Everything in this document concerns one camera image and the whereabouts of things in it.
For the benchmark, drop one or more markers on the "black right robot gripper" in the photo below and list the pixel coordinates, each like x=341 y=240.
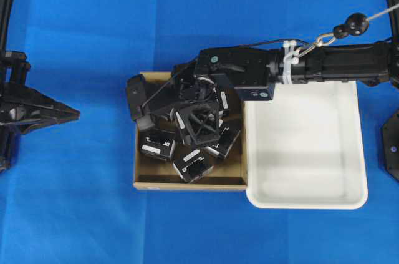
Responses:
x=24 y=109

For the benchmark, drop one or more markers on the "white cable ties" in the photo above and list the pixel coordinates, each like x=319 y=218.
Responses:
x=291 y=57

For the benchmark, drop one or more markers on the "blue table mat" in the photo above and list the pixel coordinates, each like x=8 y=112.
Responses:
x=69 y=198

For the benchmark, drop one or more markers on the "black ball tether hook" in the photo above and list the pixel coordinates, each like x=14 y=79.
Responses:
x=355 y=25

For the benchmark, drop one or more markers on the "black small box front left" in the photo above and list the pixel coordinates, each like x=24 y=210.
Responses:
x=157 y=143

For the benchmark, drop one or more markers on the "white plastic tray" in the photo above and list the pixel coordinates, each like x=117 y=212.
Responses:
x=304 y=148

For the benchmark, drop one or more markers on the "black small box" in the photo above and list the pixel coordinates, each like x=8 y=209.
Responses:
x=229 y=132
x=222 y=99
x=193 y=166
x=184 y=127
x=157 y=143

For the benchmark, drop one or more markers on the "black base plate right edge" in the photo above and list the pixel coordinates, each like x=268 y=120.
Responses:
x=390 y=145

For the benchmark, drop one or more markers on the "black small box top right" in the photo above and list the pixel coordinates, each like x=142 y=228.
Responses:
x=222 y=99

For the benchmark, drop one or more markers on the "black small box front centre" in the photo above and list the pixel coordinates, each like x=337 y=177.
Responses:
x=193 y=166

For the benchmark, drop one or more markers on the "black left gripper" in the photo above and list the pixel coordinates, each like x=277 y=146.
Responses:
x=250 y=72

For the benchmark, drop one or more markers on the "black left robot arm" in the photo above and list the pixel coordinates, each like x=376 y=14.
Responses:
x=371 y=64

